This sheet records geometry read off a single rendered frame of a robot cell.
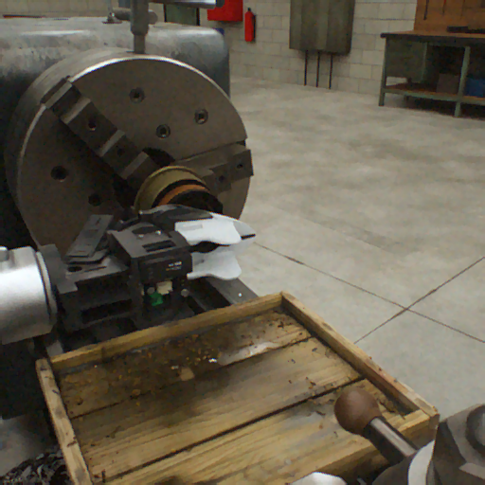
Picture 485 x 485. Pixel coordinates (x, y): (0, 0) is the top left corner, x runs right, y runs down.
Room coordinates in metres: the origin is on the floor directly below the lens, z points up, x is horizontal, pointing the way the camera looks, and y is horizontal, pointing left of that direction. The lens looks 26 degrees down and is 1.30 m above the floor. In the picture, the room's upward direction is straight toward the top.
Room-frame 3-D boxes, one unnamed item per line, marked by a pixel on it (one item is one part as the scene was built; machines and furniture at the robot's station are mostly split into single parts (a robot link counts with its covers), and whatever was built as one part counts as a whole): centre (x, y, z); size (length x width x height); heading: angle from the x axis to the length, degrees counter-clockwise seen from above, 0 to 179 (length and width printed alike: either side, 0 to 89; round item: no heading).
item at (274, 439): (0.48, 0.02, 0.89); 0.36 x 0.30 x 0.04; 119
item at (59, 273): (0.43, 0.11, 1.08); 0.12 x 0.09 x 0.08; 119
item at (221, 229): (0.48, 0.02, 1.09); 0.09 x 0.06 x 0.03; 119
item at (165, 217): (0.48, 0.07, 1.10); 0.09 x 0.02 x 0.05; 119
